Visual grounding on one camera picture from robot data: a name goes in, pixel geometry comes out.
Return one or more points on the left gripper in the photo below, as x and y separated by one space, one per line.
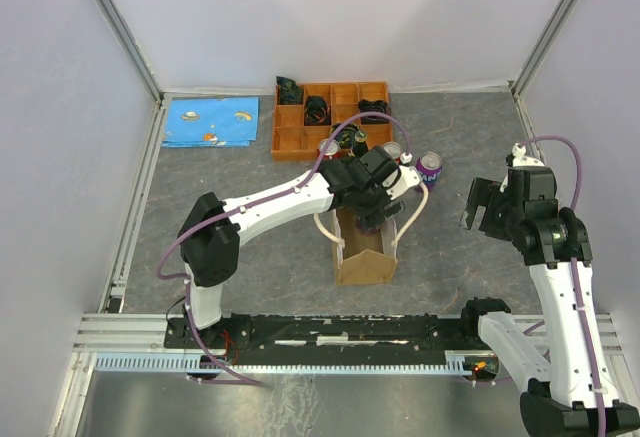
373 216

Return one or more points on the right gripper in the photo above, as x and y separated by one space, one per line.
480 195

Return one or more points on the green Perrier glass bottle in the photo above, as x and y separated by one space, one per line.
359 145

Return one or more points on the red cola can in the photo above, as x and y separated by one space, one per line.
394 150
328 149

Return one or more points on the canvas tote bag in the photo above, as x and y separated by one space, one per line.
365 257

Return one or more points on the purple fanta can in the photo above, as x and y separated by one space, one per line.
429 167
369 229

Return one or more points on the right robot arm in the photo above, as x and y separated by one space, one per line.
569 391

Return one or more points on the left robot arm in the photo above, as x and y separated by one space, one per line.
216 229

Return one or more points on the rolled dark sock front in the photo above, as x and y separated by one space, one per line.
345 137

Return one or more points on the rolled black sock right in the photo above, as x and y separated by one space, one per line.
373 110

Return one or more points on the rolled black sock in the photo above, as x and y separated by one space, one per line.
373 110
316 111

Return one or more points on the rolled black sock middle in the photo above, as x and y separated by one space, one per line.
316 111

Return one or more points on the orange wooden divider tray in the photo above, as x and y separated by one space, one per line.
294 139

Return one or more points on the rolled dark sock back-left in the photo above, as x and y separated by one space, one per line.
288 91

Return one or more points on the blue patterned folded cloth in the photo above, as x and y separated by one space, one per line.
211 122

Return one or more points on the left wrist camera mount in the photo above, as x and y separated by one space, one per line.
403 178

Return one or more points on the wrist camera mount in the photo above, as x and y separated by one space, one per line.
519 158
403 178

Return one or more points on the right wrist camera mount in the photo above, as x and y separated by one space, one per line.
519 158

